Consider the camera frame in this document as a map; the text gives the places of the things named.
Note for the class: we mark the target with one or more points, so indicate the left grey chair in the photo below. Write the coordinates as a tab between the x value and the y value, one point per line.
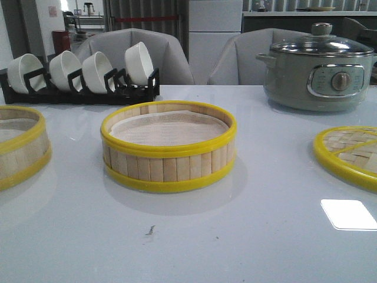
165	51

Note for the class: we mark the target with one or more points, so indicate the red cylinder bin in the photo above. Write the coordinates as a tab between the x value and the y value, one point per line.
61	41

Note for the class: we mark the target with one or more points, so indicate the green electric cooking pot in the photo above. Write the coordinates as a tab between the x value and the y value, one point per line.
316	83

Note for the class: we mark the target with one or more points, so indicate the white cabinet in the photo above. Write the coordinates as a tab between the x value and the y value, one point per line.
210	25

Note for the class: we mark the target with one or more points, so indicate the glass pot lid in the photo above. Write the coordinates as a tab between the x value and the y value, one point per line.
322	43

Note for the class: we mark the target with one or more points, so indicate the white liner in center tier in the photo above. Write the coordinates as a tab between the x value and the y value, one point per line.
172	128

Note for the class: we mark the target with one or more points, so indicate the black dish rack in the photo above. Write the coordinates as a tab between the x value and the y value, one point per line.
118	89

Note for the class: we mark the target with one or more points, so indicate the white liner in tier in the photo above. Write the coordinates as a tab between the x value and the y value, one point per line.
172	128
11	128

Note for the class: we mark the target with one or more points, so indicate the right grey chair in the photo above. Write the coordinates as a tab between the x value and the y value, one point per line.
237	63

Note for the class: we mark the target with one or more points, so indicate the woven bamboo steamer lid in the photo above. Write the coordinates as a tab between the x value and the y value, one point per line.
349	152

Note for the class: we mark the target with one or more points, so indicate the bamboo steamer tier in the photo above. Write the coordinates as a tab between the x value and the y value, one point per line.
25	155
169	169

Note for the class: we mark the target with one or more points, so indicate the grey chair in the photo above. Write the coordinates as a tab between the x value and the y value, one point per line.
165	51
237	63

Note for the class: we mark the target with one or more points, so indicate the white bowl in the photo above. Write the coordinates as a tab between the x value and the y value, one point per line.
138	64
62	65
94	68
18	68

